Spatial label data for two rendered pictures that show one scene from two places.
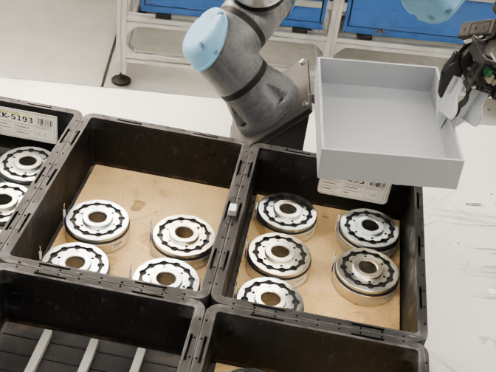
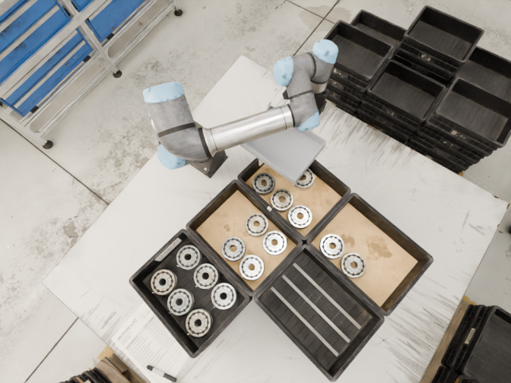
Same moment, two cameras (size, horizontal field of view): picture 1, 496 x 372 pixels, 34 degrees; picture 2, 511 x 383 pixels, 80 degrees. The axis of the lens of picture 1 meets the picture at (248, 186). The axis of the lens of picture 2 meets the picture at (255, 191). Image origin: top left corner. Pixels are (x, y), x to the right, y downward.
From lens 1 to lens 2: 0.90 m
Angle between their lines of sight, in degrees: 40
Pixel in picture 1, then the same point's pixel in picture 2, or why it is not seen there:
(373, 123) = (277, 145)
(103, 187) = (210, 234)
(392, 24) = (114, 21)
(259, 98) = not seen: hidden behind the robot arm
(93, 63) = (25, 149)
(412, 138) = (293, 139)
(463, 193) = (262, 103)
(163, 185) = (221, 213)
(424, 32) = (127, 12)
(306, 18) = (84, 52)
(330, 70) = not seen: hidden behind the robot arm
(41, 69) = (14, 173)
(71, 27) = not seen: outside the picture
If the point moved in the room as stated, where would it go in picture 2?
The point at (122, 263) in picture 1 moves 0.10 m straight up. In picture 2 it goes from (252, 248) to (251, 245)
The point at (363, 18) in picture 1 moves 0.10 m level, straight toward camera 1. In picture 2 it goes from (103, 30) to (109, 36)
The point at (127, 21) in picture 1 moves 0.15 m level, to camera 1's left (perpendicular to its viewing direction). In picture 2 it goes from (24, 126) to (7, 140)
